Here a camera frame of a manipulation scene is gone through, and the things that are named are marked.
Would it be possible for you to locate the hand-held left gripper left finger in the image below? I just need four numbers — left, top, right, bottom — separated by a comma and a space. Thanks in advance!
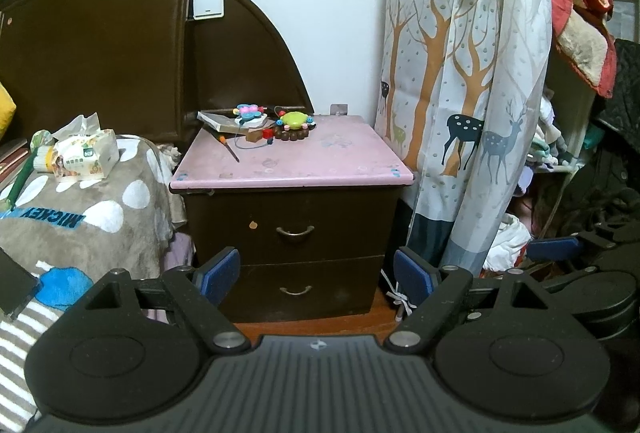
87, 247, 252, 356

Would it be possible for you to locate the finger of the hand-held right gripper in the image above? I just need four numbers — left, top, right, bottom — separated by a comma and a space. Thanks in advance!
526, 218, 640, 264

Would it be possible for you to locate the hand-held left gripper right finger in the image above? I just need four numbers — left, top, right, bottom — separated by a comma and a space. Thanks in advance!
382, 247, 551, 356

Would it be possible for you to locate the dark nightstand drawer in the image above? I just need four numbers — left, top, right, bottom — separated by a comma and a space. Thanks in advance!
227, 255, 386, 321
187, 186, 401, 264

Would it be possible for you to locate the thin blue cord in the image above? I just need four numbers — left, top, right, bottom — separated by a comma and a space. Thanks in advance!
232, 122, 274, 152

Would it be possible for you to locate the green turtle toy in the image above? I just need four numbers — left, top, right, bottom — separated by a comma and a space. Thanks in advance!
274, 110, 317, 143

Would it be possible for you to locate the crumpled white cloth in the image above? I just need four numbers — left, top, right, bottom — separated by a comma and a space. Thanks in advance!
481, 213, 534, 272

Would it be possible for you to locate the pile of folded clothes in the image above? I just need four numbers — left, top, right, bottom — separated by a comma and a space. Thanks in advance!
530, 88, 587, 174

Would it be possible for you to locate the white shelf unit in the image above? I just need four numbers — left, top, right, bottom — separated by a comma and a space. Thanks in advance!
540, 0, 617, 175

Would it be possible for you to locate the dark nightstand with pink top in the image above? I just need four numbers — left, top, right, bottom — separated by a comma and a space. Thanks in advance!
170, 114, 417, 324

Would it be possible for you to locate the grey blanket with white spots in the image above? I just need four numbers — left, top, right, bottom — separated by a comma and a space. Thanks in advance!
0, 136, 195, 433

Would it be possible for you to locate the flat white box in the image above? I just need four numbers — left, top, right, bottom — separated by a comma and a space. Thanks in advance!
197, 110, 271, 135

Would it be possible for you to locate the black jacket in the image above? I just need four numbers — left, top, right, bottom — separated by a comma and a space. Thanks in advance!
589, 38, 640, 235

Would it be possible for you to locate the pink and blue butterfly toy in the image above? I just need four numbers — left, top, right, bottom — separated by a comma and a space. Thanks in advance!
234, 103, 267, 123

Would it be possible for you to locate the tissue pack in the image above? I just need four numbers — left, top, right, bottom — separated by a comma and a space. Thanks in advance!
50, 113, 121, 184

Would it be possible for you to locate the flat black device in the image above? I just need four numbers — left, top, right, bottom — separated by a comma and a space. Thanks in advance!
0, 245, 40, 319

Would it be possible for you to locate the deer print fabric cover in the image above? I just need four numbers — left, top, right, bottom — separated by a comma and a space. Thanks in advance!
375, 0, 554, 272

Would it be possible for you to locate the cotton swab container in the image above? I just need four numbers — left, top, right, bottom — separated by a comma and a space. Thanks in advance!
31, 130, 59, 174

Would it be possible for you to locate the grey and white striped cloth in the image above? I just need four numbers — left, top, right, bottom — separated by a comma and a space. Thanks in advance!
0, 298, 67, 433

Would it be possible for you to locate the red and cream blanket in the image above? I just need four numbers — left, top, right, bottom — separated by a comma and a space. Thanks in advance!
545, 0, 619, 99

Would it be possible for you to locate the dark brown wooden headboard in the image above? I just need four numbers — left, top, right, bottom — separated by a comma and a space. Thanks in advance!
0, 0, 314, 160

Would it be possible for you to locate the yellow pillow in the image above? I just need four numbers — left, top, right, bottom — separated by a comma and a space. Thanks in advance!
0, 80, 19, 142

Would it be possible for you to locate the white tie string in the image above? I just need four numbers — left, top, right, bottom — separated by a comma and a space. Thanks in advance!
380, 270, 417, 320

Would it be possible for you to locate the orange handled screwdriver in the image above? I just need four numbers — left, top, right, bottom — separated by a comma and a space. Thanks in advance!
215, 133, 241, 163

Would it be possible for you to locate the green handled tool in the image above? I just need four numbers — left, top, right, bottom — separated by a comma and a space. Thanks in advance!
0, 156, 37, 214

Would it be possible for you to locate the white wall switch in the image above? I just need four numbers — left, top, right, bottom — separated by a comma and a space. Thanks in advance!
191, 0, 226, 20

